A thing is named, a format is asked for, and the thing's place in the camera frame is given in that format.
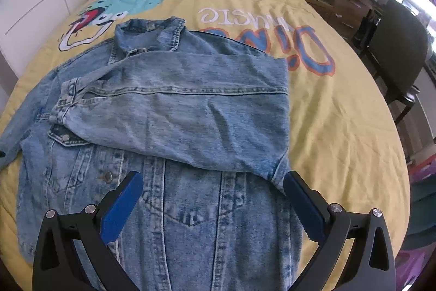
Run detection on wooden drawer cabinet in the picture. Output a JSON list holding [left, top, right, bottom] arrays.
[[315, 0, 380, 39]]

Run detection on bed with yellow cartoon cover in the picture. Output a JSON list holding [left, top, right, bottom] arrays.
[[0, 0, 411, 291]]

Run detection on dark office chair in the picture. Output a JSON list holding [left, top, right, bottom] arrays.
[[361, 0, 434, 124]]

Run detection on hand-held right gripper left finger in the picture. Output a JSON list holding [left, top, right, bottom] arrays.
[[32, 170, 144, 291]]

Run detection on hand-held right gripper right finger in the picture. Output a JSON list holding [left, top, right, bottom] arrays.
[[283, 170, 397, 291]]

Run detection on blue denim jeans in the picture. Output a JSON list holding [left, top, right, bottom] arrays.
[[0, 16, 304, 291]]

